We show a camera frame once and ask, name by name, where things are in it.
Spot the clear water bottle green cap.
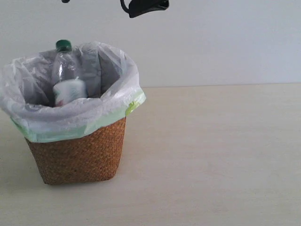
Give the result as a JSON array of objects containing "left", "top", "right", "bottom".
[{"left": 51, "top": 40, "right": 87, "bottom": 107}]

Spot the white plastic bin liner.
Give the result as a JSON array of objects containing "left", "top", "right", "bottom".
[{"left": 0, "top": 41, "right": 146, "bottom": 143}]

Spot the woven wicker waste basket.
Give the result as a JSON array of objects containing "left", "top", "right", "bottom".
[{"left": 27, "top": 118, "right": 126, "bottom": 185}]

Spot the black cable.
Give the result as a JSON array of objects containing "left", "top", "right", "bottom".
[{"left": 120, "top": 0, "right": 132, "bottom": 14}]

